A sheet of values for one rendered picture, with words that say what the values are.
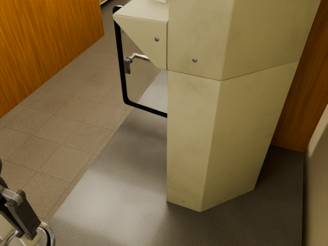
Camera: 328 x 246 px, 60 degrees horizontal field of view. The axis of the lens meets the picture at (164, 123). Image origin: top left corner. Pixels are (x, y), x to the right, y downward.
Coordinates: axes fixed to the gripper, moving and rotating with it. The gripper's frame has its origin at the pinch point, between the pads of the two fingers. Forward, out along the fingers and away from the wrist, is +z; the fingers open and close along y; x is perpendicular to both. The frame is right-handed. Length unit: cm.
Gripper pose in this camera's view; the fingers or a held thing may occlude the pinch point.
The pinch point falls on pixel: (15, 230)
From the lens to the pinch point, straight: 61.6
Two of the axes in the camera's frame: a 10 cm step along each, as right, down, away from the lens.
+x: -3.5, 6.3, -6.9
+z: 0.0, 7.4, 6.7
